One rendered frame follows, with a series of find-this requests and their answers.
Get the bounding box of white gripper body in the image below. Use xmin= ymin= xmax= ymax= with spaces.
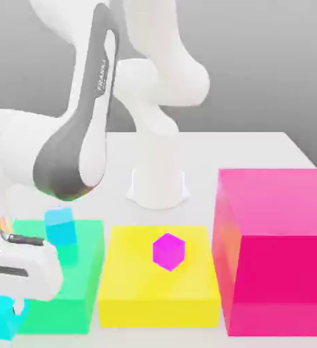
xmin=0 ymin=239 xmax=64 ymax=302

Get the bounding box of small blue cube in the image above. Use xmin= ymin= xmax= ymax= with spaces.
xmin=44 ymin=207 xmax=78 ymax=247

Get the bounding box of small magenta cube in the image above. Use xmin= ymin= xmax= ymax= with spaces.
xmin=151 ymin=232 xmax=187 ymax=273

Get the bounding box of large green box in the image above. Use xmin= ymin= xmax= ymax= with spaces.
xmin=10 ymin=219 xmax=105 ymax=336

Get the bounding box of large yellow box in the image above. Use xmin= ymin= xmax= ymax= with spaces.
xmin=98 ymin=225 xmax=221 ymax=329

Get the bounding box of large pink box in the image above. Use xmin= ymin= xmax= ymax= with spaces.
xmin=212 ymin=167 xmax=317 ymax=338

